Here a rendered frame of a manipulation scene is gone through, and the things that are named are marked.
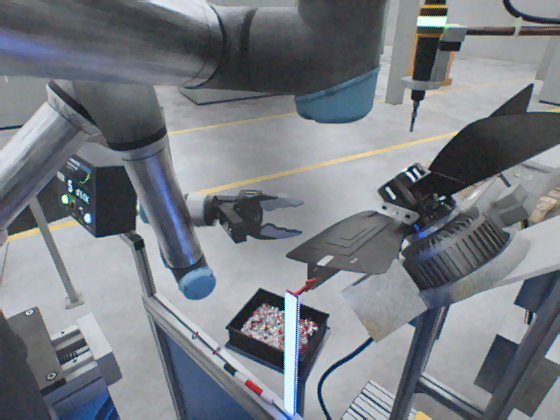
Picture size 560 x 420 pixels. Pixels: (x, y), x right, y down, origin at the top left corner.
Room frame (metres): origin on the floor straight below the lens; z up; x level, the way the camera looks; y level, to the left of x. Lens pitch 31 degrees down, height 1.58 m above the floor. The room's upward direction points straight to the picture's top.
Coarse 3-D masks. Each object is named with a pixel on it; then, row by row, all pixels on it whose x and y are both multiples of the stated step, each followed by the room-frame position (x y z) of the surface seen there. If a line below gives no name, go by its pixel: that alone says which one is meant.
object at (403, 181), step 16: (400, 176) 0.72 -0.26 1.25; (416, 176) 0.72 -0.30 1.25; (384, 192) 0.73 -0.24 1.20; (400, 192) 0.70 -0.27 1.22; (416, 192) 0.69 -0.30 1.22; (432, 192) 0.70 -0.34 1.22; (416, 208) 0.69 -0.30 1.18; (432, 208) 0.68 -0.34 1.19; (448, 208) 0.66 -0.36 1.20; (416, 224) 0.65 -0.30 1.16
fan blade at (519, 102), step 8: (528, 88) 0.80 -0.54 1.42; (520, 96) 0.81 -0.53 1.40; (528, 96) 0.82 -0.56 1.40; (504, 104) 0.80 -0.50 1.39; (512, 104) 0.81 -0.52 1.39; (520, 104) 0.82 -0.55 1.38; (528, 104) 0.85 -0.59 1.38; (496, 112) 0.80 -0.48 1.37; (504, 112) 0.81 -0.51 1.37; (512, 112) 0.82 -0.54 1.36
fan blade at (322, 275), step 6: (306, 270) 0.78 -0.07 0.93; (318, 270) 0.75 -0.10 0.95; (324, 270) 0.73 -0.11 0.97; (330, 270) 0.72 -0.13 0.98; (336, 270) 0.71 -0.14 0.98; (312, 276) 0.74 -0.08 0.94; (318, 276) 0.73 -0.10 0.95; (324, 276) 0.71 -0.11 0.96; (330, 276) 0.70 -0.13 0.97; (318, 282) 0.71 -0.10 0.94; (312, 288) 0.70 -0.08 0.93
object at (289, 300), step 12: (288, 300) 0.41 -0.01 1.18; (288, 312) 0.41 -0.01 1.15; (288, 324) 0.41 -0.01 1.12; (288, 336) 0.41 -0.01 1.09; (288, 348) 0.41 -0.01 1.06; (288, 360) 0.41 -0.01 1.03; (288, 372) 0.41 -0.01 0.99; (288, 384) 0.41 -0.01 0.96; (288, 396) 0.40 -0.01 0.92; (288, 408) 0.40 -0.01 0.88
